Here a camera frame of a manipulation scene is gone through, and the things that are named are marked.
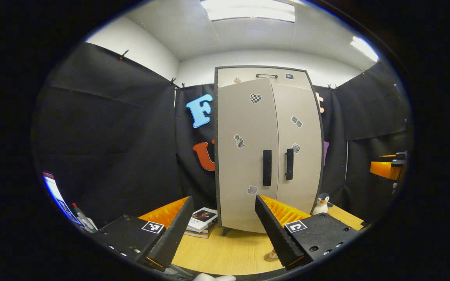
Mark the grey cabinet door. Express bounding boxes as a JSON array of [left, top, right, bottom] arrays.
[[271, 84, 323, 214], [217, 78, 279, 233]]

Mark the grey white cabinet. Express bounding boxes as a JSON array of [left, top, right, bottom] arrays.
[[214, 66, 324, 234]]

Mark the small ceiling light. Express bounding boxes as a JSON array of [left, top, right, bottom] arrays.
[[351, 36, 379, 63]]

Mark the computer screen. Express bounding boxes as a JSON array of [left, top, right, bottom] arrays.
[[42, 172, 79, 225]]

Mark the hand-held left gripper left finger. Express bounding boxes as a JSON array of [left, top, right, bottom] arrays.
[[92, 196, 195, 272]]

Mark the black door handle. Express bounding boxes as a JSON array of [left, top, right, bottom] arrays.
[[286, 148, 294, 181], [263, 150, 272, 186]]

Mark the long ceiling light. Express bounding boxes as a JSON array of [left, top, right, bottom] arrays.
[[200, 0, 296, 23]]

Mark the plush penguin toy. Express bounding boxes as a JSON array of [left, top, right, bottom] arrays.
[[312, 192, 333, 216]]

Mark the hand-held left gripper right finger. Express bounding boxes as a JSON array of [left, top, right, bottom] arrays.
[[255, 195, 362, 270]]

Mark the marker pen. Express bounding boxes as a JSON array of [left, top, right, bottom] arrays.
[[72, 203, 95, 231]]

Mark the white cover book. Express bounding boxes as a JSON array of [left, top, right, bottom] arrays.
[[187, 207, 218, 233]]

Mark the grey cabinet drawer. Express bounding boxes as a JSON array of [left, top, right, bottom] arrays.
[[217, 67, 309, 88]]

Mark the black backdrop cloth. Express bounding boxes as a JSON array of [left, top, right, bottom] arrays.
[[32, 42, 413, 231]]

